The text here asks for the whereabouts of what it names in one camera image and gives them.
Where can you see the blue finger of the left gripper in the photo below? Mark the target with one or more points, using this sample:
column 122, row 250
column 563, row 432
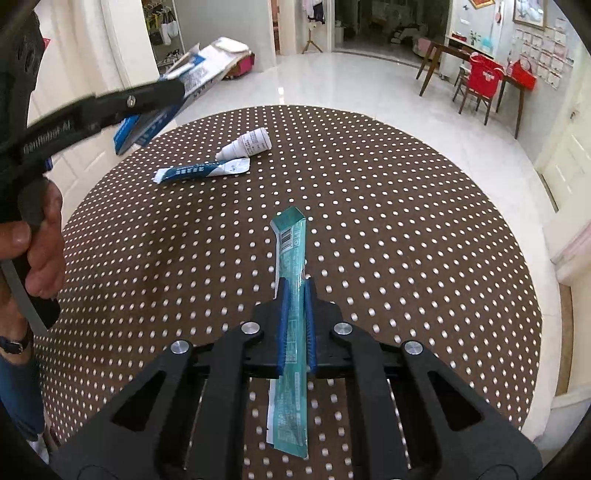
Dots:
column 112, row 108

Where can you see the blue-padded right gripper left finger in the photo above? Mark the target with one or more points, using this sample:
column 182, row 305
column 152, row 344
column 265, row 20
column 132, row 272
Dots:
column 183, row 415

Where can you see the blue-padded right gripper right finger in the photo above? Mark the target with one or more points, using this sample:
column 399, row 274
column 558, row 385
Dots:
column 411, row 415

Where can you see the teal long packet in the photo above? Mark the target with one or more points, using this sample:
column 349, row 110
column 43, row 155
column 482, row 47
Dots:
column 287, row 417

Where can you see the blue white tube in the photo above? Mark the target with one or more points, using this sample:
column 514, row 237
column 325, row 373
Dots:
column 203, row 170

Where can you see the blue white cardboard box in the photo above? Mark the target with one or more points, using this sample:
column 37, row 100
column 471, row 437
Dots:
column 198, row 70

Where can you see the white medicine bottle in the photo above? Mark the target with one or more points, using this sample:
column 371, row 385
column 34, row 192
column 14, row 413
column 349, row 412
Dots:
column 246, row 145

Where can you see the person's left hand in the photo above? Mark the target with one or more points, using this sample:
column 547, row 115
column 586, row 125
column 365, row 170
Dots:
column 44, row 252

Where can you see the white clothes rack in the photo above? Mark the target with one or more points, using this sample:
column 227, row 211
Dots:
column 163, row 32

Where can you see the brown polka dot tablecloth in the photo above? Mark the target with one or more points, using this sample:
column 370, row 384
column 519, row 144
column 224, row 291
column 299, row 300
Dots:
column 400, row 238

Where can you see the person's legs in jeans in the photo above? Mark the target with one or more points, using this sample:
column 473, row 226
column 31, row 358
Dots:
column 22, row 398

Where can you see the black wristwatch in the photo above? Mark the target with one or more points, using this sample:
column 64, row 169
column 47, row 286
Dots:
column 16, row 347

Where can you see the coat stand with clothes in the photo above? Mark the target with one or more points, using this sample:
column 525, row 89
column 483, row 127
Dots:
column 314, row 15

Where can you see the chair with red cover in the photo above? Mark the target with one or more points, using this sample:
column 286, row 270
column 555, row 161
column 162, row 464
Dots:
column 482, row 82

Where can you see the red bag on table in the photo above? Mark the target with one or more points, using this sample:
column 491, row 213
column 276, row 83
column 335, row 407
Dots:
column 521, row 72

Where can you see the dark wooden dining table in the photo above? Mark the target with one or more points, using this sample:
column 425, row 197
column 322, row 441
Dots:
column 462, row 51

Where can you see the white certificates on wall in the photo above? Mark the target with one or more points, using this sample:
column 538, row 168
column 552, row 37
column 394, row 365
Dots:
column 545, row 50

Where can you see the red diamond wall decoration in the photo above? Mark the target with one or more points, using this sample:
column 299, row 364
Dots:
column 478, row 4

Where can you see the framed picture right wall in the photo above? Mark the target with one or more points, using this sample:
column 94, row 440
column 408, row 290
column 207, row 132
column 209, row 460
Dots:
column 531, row 13

